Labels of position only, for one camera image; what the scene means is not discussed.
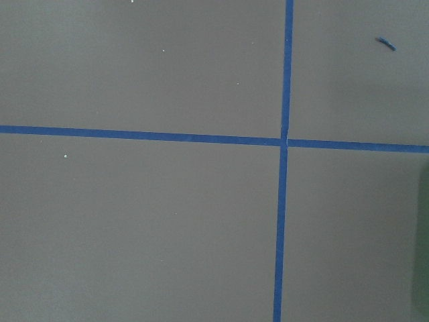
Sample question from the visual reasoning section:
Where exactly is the small blue tape scrap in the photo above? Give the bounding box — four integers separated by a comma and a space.
376, 37, 397, 52

